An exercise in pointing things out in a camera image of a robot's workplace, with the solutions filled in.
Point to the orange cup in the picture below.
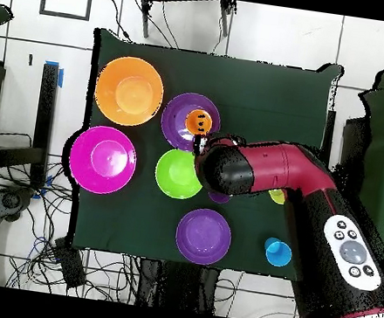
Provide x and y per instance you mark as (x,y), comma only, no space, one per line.
(192,124)

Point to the purple bowl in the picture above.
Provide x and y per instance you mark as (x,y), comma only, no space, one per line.
(203,236)
(174,121)

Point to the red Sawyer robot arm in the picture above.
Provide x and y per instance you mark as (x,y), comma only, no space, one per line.
(282,168)

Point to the green bowl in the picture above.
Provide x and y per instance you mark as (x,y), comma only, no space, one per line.
(175,174)

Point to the purple cup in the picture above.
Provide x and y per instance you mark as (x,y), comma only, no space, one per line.
(219,197)

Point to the dark green table cloth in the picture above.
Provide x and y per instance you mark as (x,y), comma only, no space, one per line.
(274,100)

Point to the orange bowl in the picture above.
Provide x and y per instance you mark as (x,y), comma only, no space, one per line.
(129,91)

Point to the yellow cup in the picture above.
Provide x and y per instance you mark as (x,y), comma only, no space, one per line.
(276,196)

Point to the pink bowl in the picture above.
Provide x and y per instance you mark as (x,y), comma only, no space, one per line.
(103,160)

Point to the blue cup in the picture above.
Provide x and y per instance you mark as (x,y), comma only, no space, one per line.
(275,253)

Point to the blue tape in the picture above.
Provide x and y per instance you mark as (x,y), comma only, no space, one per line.
(61,77)

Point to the black power adapter box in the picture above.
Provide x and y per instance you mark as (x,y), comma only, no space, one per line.
(69,263)

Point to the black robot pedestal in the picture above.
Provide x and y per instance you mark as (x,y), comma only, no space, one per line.
(177,287)

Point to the black table frame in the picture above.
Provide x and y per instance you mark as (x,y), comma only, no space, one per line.
(44,120)

